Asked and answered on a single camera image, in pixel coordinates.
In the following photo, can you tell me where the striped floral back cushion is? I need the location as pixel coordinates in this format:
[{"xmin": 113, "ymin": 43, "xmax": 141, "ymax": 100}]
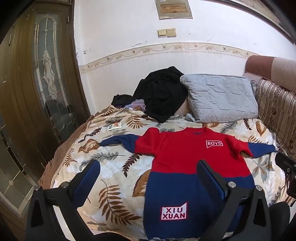
[{"xmin": 255, "ymin": 79, "xmax": 296, "ymax": 160}]

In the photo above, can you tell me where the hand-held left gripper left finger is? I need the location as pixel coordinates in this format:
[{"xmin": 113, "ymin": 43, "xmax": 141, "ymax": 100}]
[{"xmin": 25, "ymin": 159, "xmax": 101, "ymax": 241}]

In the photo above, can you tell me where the brown wooden glass wardrobe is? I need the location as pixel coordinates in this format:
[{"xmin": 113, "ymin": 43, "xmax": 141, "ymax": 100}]
[{"xmin": 0, "ymin": 0, "xmax": 93, "ymax": 232}]

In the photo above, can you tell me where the red and blue sweater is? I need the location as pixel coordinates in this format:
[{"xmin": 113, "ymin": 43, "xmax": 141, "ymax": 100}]
[{"xmin": 99, "ymin": 127, "xmax": 278, "ymax": 240}]

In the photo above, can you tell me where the purple cloth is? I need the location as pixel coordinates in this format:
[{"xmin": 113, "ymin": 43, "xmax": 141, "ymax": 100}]
[{"xmin": 124, "ymin": 99, "xmax": 146, "ymax": 112}]

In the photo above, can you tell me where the framed wall plaque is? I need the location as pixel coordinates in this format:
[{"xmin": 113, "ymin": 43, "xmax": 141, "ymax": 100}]
[{"xmin": 155, "ymin": 0, "xmax": 193, "ymax": 20}]

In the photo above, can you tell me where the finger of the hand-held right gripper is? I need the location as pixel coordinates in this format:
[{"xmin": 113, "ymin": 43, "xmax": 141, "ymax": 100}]
[{"xmin": 275, "ymin": 152, "xmax": 296, "ymax": 174}]

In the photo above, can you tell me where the small dark cloth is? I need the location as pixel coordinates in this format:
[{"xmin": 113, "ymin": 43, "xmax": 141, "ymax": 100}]
[{"xmin": 111, "ymin": 94, "xmax": 134, "ymax": 108}]

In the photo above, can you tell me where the leaf print blanket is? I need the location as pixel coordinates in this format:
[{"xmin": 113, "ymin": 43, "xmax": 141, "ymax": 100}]
[{"xmin": 38, "ymin": 105, "xmax": 289, "ymax": 240}]

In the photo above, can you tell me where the brown and pink headboard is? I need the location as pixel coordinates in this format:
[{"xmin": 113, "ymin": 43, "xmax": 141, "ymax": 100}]
[{"xmin": 243, "ymin": 55, "xmax": 296, "ymax": 93}]

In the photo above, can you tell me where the pale pink pillow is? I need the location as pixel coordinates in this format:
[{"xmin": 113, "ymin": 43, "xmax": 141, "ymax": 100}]
[{"xmin": 176, "ymin": 98, "xmax": 191, "ymax": 115}]

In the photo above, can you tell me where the black clothes pile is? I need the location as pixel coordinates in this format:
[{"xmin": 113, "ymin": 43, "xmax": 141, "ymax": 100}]
[{"xmin": 132, "ymin": 66, "xmax": 189, "ymax": 123}]

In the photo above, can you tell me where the brown fringed bedspread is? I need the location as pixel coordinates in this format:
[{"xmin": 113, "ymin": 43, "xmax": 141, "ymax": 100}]
[{"xmin": 38, "ymin": 115, "xmax": 95, "ymax": 192}]

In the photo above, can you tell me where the grey quilted pillow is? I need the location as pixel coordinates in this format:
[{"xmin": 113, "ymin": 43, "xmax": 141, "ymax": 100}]
[{"xmin": 180, "ymin": 74, "xmax": 259, "ymax": 123}]

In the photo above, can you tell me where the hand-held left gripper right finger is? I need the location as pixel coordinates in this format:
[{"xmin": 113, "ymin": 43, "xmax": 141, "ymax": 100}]
[{"xmin": 196, "ymin": 159, "xmax": 271, "ymax": 241}]

